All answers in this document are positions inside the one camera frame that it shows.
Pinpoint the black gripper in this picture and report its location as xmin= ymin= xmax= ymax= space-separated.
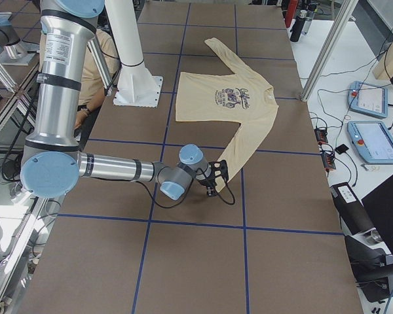
xmin=199 ymin=178 xmax=218 ymax=196

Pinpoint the cream long-sleeve printed shirt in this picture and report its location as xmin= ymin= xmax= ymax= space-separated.
xmin=176 ymin=37 xmax=278 ymax=179

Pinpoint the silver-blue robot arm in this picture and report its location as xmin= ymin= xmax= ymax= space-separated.
xmin=20 ymin=1 xmax=215 ymax=200

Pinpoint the brown mat with blue grid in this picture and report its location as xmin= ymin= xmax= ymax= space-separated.
xmin=20 ymin=1 xmax=362 ymax=313

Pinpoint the lower orange-black power strip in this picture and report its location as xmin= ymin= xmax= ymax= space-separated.
xmin=321 ymin=150 xmax=336 ymax=172

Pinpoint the orange-black power strip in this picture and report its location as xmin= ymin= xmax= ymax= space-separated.
xmin=314 ymin=128 xmax=328 ymax=145
xmin=321 ymin=150 xmax=336 ymax=172

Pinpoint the upper orange-black power strip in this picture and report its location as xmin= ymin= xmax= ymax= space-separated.
xmin=314 ymin=128 xmax=328 ymax=145

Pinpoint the small black square device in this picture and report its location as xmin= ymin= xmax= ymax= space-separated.
xmin=335 ymin=144 xmax=349 ymax=154

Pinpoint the person in beige shirt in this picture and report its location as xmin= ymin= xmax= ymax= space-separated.
xmin=75 ymin=29 xmax=119 ymax=129

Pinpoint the lower blue teach pendant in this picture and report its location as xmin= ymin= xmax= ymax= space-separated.
xmin=346 ymin=121 xmax=393 ymax=165

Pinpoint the blue teach pendant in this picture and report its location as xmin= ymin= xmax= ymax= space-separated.
xmin=346 ymin=121 xmax=393 ymax=165
xmin=348 ymin=80 xmax=388 ymax=118

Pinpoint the black monitor right edge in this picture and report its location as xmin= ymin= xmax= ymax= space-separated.
xmin=362 ymin=175 xmax=393 ymax=254

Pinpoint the black water bottle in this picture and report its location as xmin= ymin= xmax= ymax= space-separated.
xmin=290 ymin=10 xmax=307 ymax=43

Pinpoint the upper blue teach pendant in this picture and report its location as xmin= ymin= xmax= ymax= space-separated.
xmin=348 ymin=80 xmax=388 ymax=118

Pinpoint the black machine at table edge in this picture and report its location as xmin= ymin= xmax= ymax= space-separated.
xmin=330 ymin=183 xmax=393 ymax=302

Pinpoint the clear water bottle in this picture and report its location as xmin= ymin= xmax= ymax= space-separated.
xmin=301 ymin=2 xmax=317 ymax=35

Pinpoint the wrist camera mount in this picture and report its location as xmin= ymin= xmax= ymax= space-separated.
xmin=209 ymin=160 xmax=229 ymax=183

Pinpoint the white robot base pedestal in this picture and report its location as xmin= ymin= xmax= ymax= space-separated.
xmin=105 ymin=0 xmax=163 ymax=108

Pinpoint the aluminium frame post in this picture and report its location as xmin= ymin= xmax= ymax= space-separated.
xmin=300 ymin=0 xmax=358 ymax=102

